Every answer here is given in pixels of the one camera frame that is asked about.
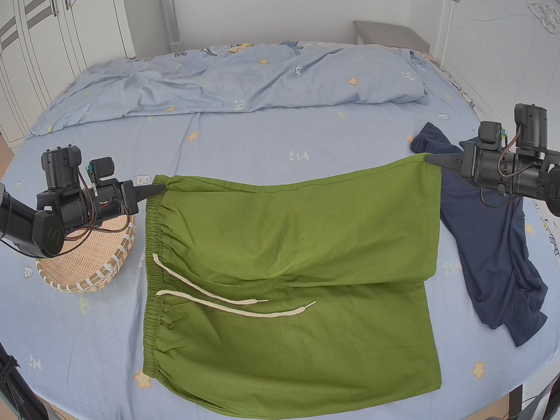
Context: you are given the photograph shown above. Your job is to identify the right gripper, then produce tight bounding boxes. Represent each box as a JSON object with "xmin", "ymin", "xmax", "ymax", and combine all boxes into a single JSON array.
[{"xmin": 461, "ymin": 142, "xmax": 516, "ymax": 192}]

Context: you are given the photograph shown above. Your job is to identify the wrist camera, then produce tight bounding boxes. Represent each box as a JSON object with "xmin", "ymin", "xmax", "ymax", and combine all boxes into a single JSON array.
[
  {"xmin": 479, "ymin": 121, "xmax": 505, "ymax": 151},
  {"xmin": 87, "ymin": 157, "xmax": 117, "ymax": 188}
]

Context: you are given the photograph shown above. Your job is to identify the green shorts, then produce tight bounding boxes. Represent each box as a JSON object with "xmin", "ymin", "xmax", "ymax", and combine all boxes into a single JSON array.
[{"xmin": 142, "ymin": 153, "xmax": 442, "ymax": 419}]

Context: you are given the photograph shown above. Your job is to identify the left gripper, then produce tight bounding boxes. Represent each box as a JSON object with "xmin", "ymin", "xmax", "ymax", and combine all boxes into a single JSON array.
[{"xmin": 87, "ymin": 179, "xmax": 141, "ymax": 228}]

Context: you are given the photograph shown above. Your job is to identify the white wardrobe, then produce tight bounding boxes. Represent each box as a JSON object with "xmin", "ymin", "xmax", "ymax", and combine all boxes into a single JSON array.
[{"xmin": 0, "ymin": 0, "xmax": 134, "ymax": 145}]

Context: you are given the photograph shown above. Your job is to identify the dark blue garment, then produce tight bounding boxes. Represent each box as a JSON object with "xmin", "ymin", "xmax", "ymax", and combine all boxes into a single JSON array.
[{"xmin": 410, "ymin": 122, "xmax": 548, "ymax": 348}]

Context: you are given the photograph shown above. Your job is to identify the grey wall pipe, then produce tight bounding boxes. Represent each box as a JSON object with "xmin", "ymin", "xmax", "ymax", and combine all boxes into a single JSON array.
[{"xmin": 157, "ymin": 0, "xmax": 182, "ymax": 45}]

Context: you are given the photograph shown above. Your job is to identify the bed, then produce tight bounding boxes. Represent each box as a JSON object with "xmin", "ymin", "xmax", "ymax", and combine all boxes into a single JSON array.
[{"xmin": 0, "ymin": 0, "xmax": 560, "ymax": 420}]

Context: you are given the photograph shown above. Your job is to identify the round woven basket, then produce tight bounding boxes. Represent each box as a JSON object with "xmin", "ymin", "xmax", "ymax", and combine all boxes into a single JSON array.
[{"xmin": 36, "ymin": 212, "xmax": 135, "ymax": 294}]

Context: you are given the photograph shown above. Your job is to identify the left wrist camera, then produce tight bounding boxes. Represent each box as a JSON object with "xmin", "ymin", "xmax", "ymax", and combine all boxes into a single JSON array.
[{"xmin": 87, "ymin": 157, "xmax": 117, "ymax": 188}]

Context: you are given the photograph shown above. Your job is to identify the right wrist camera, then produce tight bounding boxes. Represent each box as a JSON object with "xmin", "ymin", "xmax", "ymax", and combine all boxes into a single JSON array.
[{"xmin": 479, "ymin": 121, "xmax": 505, "ymax": 151}]

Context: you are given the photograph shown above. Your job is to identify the pale blue quilt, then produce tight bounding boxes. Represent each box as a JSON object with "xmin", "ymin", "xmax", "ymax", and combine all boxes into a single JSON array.
[{"xmin": 25, "ymin": 41, "xmax": 431, "ymax": 141}]

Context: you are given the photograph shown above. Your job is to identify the grey bedside table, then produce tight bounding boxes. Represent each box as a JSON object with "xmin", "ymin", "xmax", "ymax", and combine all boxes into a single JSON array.
[{"xmin": 353, "ymin": 21, "xmax": 431, "ymax": 54}]

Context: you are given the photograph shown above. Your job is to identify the black cable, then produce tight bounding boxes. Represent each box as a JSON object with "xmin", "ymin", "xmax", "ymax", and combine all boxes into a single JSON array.
[
  {"xmin": 0, "ymin": 238, "xmax": 44, "ymax": 258},
  {"xmin": 480, "ymin": 185, "xmax": 522, "ymax": 207}
]

